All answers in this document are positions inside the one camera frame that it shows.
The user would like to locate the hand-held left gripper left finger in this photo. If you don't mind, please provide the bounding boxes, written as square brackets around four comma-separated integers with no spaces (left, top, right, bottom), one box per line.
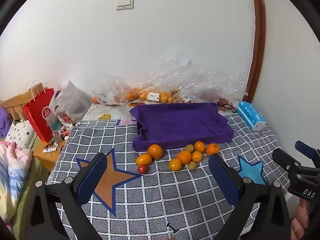
[30,152,108,240]

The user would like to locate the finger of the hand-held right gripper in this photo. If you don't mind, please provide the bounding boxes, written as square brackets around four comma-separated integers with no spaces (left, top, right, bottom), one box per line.
[272,148,302,175]
[295,140,320,168]

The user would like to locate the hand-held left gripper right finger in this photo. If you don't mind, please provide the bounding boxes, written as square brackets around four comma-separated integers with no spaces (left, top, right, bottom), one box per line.
[208,152,292,240]

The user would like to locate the orange with stem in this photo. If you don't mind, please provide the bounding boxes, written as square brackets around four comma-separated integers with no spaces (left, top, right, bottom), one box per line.
[205,143,220,156]

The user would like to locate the medium orange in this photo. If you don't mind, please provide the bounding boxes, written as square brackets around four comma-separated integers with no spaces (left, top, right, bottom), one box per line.
[168,158,182,172]

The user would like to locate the oval orange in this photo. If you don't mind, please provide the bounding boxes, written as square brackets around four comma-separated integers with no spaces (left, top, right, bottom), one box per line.
[136,153,152,166]

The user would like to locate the large round orange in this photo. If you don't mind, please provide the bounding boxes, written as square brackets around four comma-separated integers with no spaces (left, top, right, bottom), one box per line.
[147,144,164,159]

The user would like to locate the purple towel covered tray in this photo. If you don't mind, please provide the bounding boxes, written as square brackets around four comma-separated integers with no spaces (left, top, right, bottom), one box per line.
[129,102,235,151]

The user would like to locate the pack of red fruits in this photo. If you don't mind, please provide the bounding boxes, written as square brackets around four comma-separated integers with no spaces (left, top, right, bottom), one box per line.
[200,94,234,107]

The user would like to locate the bag of brown fruits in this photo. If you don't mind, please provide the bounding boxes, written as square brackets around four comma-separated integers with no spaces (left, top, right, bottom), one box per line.
[175,90,198,103]

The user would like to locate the person's right hand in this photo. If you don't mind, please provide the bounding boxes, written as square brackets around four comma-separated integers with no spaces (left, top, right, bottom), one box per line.
[291,199,308,240]

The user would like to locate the wooden nightstand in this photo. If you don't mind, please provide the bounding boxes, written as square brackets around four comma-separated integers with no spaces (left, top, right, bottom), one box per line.
[32,139,67,173]

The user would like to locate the pale green bed sheet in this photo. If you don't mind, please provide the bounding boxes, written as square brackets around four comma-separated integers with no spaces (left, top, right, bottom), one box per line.
[0,140,54,240]

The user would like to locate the blue tissue pack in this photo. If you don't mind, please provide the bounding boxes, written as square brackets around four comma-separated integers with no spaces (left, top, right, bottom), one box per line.
[236,101,267,131]

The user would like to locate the grey checked blanket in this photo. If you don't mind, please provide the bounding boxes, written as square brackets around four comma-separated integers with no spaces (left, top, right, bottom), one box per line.
[45,112,293,240]

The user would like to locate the black framed glasses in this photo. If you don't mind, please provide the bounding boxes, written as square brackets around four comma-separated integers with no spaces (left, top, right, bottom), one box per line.
[217,101,237,113]

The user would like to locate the striped printed bedsheet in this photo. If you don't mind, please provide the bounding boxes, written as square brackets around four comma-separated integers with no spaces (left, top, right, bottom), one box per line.
[82,102,240,122]

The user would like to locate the pink quilt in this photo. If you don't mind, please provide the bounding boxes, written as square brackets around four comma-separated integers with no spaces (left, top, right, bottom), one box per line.
[0,141,33,222]

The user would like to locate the grey plastic bag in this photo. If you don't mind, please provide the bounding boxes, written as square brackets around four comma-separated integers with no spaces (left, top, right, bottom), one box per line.
[49,81,92,131]

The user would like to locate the red paper bag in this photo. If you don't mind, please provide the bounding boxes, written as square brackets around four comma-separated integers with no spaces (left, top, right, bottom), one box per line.
[22,81,57,143]

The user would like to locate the white printed pillow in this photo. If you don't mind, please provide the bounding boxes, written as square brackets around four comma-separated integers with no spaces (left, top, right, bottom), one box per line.
[5,119,34,151]

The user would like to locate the clear plastic bag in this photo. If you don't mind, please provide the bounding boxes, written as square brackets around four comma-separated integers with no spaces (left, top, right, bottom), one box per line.
[92,76,131,105]

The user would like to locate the crumpled clear plastic wrap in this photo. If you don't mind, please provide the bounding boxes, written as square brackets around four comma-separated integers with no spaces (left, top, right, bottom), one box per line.
[150,51,248,103]

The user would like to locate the labelled bag of oranges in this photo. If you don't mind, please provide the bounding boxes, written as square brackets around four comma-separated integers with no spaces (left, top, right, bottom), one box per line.
[125,86,177,103]

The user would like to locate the purple plush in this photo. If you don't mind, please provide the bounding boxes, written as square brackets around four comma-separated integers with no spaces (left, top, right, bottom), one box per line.
[0,106,13,138]

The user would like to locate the wooden headboard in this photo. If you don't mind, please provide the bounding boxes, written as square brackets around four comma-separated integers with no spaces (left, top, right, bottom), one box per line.
[0,92,28,121]

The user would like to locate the brown wooden door frame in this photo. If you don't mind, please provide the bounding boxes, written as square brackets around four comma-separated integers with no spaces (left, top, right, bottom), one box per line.
[246,0,266,103]

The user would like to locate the white light switch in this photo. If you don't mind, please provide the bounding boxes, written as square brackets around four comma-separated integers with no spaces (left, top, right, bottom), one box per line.
[116,0,134,11]

